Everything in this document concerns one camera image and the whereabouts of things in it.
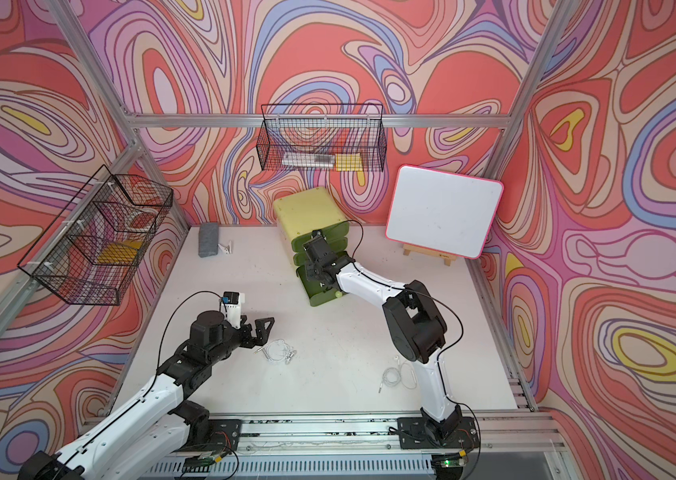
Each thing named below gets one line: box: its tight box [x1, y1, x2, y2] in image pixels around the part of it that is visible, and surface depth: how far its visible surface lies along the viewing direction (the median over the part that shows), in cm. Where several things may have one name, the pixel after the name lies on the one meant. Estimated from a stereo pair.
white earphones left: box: [254, 338, 297, 365], surface depth 88 cm
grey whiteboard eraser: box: [198, 222, 219, 258], surface depth 114 cm
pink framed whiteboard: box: [385, 165, 504, 259], surface depth 104 cm
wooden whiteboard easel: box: [403, 244, 457, 267], surface depth 108 cm
